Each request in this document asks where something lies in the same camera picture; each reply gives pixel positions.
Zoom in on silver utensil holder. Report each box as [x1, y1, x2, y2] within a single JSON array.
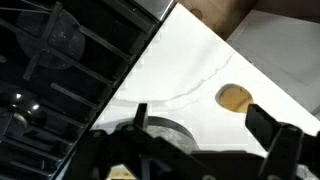
[[118, 115, 201, 155]]

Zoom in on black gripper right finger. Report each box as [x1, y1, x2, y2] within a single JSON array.
[[245, 104, 287, 151]]

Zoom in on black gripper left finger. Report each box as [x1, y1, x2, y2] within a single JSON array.
[[134, 103, 148, 130]]

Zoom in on black gas stove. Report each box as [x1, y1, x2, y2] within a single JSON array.
[[0, 0, 175, 180]]

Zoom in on wooden spoon on counter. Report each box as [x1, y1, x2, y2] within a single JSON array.
[[217, 84, 254, 113]]

